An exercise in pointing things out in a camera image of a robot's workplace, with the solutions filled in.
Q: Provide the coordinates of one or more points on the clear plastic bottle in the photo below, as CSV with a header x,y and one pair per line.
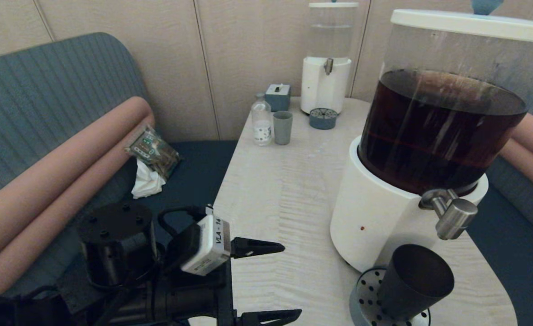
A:
x,y
262,121

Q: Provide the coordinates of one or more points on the small grey drip tray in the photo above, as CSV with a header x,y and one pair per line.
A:
x,y
323,120

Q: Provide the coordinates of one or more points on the grey plastic cup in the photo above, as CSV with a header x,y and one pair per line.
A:
x,y
283,129

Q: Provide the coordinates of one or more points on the small clear water dispenser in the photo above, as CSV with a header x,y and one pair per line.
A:
x,y
323,90

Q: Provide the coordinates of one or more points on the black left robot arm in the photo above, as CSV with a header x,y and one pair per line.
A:
x,y
112,240

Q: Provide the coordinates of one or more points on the large dark tea dispenser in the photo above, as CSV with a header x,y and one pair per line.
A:
x,y
375,217

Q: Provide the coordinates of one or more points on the grey tissue box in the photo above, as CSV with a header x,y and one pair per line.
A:
x,y
278,99

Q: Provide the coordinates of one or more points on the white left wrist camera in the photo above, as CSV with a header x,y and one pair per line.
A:
x,y
210,246

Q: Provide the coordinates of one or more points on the large grey perforated drip tray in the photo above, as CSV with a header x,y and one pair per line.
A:
x,y
366,294

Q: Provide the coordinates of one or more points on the large silver dispenser tap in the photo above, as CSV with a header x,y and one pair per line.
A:
x,y
456,217

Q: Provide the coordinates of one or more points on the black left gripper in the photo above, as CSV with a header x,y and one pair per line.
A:
x,y
180,299

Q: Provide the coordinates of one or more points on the white crumpled tissue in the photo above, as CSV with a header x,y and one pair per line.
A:
x,y
148,183

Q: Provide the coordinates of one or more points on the green snack packet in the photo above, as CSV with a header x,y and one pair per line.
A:
x,y
155,153

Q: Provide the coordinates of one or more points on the black plastic cup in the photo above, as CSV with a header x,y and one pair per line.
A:
x,y
413,280

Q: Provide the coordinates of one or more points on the small silver dispenser tap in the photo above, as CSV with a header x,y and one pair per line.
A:
x,y
328,66

